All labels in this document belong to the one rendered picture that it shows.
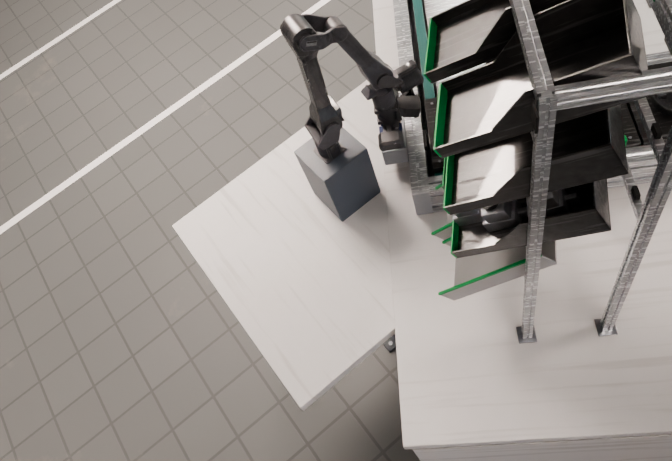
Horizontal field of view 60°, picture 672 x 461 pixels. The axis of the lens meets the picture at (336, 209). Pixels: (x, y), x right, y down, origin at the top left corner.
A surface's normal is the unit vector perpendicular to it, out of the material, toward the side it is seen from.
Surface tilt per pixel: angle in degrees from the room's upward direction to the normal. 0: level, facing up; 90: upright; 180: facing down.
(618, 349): 0
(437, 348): 0
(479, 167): 25
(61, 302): 0
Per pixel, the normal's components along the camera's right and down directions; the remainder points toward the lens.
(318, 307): -0.24, -0.52
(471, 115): -0.62, -0.48
